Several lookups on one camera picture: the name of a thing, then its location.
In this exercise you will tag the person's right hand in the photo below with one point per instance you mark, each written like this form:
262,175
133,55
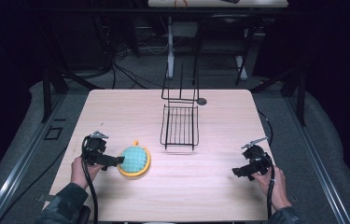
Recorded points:
273,189

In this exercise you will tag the black metal stand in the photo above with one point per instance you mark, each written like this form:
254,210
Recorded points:
294,87
49,84

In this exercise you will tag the black chair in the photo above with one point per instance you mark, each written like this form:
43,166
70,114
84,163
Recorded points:
222,37

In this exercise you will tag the person's left hand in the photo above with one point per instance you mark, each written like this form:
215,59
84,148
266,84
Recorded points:
82,174

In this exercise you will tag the white desk leg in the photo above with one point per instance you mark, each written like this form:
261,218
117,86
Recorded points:
170,56

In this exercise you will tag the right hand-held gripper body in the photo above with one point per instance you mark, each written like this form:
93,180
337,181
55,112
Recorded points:
257,155

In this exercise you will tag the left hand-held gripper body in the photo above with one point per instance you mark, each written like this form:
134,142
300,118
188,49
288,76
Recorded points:
94,148

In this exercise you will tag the small grey round disc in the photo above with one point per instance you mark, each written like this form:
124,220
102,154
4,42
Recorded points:
201,101

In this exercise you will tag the round teal and yellow sponge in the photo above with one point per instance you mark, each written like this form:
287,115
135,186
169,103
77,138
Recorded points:
134,160

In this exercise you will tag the aluminium floor rail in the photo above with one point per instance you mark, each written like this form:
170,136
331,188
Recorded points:
20,161
319,161

